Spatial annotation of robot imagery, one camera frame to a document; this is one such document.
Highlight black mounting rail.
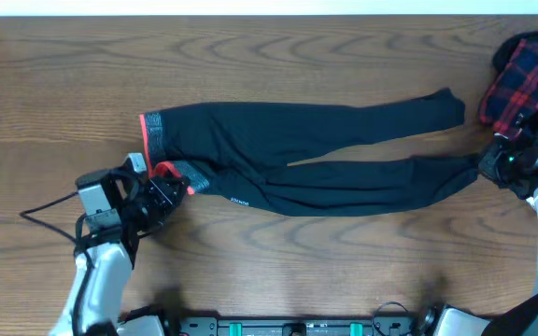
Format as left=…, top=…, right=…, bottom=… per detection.
left=119, top=307, right=438, bottom=336

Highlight black leggings red waistband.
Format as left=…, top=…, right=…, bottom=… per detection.
left=139, top=89, right=478, bottom=217

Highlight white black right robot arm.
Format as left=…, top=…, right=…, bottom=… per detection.
left=423, top=134, right=538, bottom=336

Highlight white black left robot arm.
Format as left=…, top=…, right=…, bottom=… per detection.
left=50, top=170, right=190, bottom=335

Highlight red navy plaid garment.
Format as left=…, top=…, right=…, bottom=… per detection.
left=477, top=31, right=538, bottom=139

